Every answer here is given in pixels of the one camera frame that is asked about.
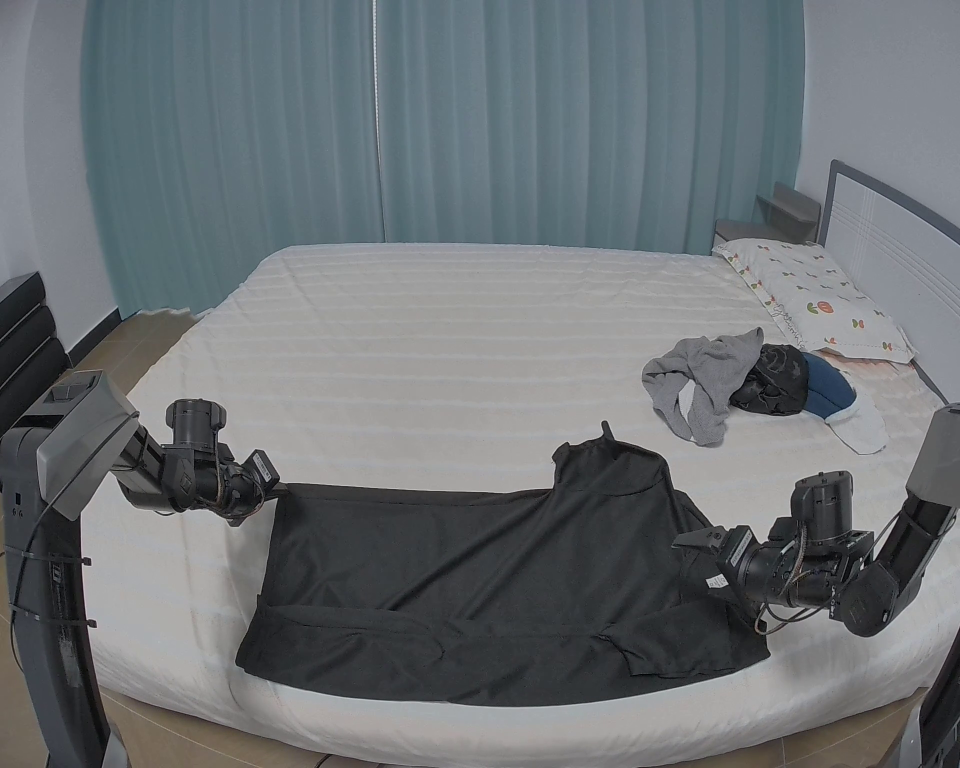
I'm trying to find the blue-green curtain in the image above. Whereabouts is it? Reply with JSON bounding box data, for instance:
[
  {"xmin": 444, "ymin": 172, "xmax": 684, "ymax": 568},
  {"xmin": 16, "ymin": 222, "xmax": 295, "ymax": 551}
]
[
  {"xmin": 375, "ymin": 0, "xmax": 805, "ymax": 252},
  {"xmin": 81, "ymin": 0, "xmax": 387, "ymax": 316}
]

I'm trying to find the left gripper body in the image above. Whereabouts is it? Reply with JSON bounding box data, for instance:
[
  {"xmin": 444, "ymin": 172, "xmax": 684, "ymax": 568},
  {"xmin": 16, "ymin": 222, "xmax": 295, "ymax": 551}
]
[{"xmin": 216, "ymin": 448, "xmax": 282, "ymax": 521}]

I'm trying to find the black T-shirt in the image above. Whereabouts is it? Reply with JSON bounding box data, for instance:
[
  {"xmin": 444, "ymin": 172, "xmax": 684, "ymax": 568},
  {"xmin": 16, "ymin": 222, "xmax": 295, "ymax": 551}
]
[{"xmin": 234, "ymin": 420, "xmax": 772, "ymax": 708}]

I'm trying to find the bed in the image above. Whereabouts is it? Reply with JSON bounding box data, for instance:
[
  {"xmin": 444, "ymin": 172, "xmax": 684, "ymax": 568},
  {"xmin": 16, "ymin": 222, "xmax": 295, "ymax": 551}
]
[{"xmin": 71, "ymin": 159, "xmax": 960, "ymax": 759}]

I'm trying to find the dark blue and white garment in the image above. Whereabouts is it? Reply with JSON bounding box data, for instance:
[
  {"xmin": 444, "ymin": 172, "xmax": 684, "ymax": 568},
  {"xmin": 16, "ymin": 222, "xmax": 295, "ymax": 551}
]
[{"xmin": 798, "ymin": 352, "xmax": 888, "ymax": 455}]

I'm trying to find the black chest of drawers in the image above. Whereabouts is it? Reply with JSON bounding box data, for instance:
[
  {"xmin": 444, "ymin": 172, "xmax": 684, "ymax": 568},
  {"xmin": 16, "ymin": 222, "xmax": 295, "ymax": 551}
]
[{"xmin": 0, "ymin": 271, "xmax": 72, "ymax": 436}]

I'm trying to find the grey bedside table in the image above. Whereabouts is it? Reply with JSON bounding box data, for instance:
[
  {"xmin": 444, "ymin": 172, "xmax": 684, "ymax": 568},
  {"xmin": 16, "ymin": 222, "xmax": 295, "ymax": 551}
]
[{"xmin": 714, "ymin": 182, "xmax": 822, "ymax": 245}]

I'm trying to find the white printed pillow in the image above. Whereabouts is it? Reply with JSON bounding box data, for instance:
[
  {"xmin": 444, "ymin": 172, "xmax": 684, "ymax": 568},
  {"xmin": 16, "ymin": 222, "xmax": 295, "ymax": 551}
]
[{"xmin": 711, "ymin": 237, "xmax": 916, "ymax": 365}]

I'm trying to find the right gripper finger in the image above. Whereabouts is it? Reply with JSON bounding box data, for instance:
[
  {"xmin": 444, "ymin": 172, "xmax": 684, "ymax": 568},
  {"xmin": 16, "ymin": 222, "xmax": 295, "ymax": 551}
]
[{"xmin": 672, "ymin": 526, "xmax": 726, "ymax": 558}]

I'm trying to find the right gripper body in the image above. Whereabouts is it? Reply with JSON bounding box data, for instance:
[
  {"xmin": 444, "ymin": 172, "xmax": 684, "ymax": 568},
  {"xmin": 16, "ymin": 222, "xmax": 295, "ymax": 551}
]
[{"xmin": 716, "ymin": 526, "xmax": 804, "ymax": 606}]

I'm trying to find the grey garment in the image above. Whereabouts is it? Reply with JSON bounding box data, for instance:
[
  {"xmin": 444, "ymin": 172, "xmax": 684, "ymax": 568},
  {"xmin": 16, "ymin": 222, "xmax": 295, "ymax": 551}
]
[{"xmin": 641, "ymin": 326, "xmax": 766, "ymax": 449}]

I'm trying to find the black shiny garment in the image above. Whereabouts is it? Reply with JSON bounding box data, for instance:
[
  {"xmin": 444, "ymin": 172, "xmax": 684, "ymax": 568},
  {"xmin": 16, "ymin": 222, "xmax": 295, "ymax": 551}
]
[{"xmin": 731, "ymin": 343, "xmax": 811, "ymax": 417}]

